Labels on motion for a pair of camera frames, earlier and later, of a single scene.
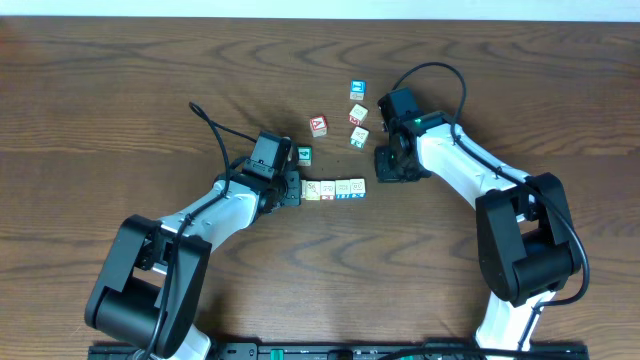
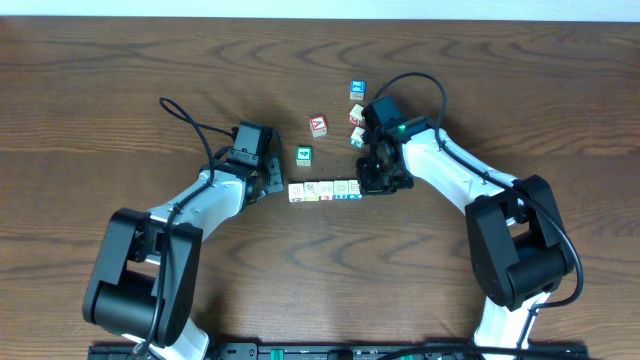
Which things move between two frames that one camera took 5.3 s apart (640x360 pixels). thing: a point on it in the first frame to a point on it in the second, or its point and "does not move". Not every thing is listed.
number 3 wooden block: (327, 190) does not move
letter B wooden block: (357, 188) does not move
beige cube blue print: (342, 189) does not move
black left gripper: (292, 188) to (273, 175)
